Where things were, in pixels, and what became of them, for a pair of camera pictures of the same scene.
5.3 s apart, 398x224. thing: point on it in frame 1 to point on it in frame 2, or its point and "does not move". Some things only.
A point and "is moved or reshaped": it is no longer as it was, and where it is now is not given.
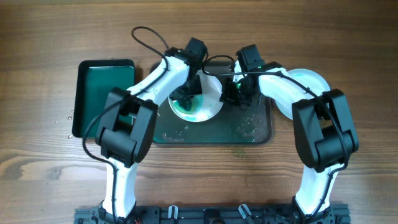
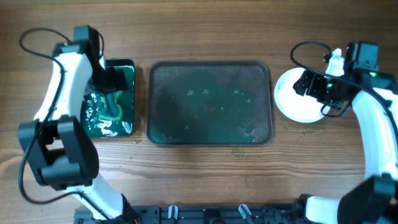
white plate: [211, 89] is moved or reshaped
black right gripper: [234, 95] to [306, 83]
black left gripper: [185, 92] to [115, 80]
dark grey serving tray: [232, 124] does not move
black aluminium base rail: [217, 214] does not move
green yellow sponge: [197, 104] is moved or reshaped
